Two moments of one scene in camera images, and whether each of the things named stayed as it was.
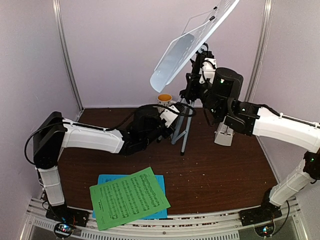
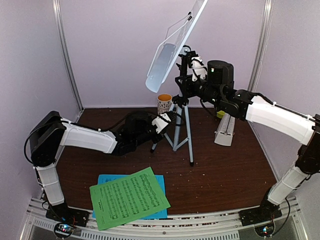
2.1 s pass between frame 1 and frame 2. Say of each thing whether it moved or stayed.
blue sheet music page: stayed
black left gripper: moved
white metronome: stayed
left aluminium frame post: stayed
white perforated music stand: moved
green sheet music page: stayed
